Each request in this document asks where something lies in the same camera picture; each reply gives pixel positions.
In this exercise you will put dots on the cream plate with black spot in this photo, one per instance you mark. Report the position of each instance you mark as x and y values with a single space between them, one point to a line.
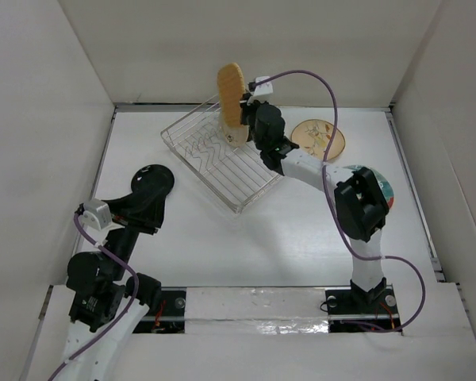
235 136

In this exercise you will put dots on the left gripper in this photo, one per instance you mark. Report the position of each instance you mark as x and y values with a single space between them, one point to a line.
136 210

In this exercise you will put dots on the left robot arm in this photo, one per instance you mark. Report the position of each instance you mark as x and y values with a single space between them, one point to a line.
110 297

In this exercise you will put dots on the beige floral plate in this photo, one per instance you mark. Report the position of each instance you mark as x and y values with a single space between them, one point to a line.
313 135

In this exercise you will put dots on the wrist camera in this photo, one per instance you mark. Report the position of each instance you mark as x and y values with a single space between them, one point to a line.
96 214
260 90

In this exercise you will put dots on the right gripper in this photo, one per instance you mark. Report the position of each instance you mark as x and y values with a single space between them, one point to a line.
245 108

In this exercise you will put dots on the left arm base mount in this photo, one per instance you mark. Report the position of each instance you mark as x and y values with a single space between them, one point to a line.
169 318

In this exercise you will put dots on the red and teal plate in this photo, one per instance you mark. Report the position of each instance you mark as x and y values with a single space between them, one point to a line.
385 187

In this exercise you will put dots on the wire dish rack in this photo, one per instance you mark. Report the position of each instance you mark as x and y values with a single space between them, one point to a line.
236 175

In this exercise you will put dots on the orange woven oval plate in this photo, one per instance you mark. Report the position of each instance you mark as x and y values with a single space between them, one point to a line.
231 88

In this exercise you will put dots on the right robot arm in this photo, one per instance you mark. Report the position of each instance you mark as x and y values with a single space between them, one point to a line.
355 198

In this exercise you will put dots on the black round plate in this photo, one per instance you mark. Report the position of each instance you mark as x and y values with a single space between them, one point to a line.
153 178

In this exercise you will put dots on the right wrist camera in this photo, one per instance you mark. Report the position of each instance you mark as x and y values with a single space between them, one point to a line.
260 90

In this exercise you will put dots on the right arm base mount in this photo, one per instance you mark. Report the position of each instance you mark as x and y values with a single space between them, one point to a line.
346 314

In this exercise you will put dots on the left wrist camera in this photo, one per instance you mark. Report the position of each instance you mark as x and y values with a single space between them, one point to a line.
96 214

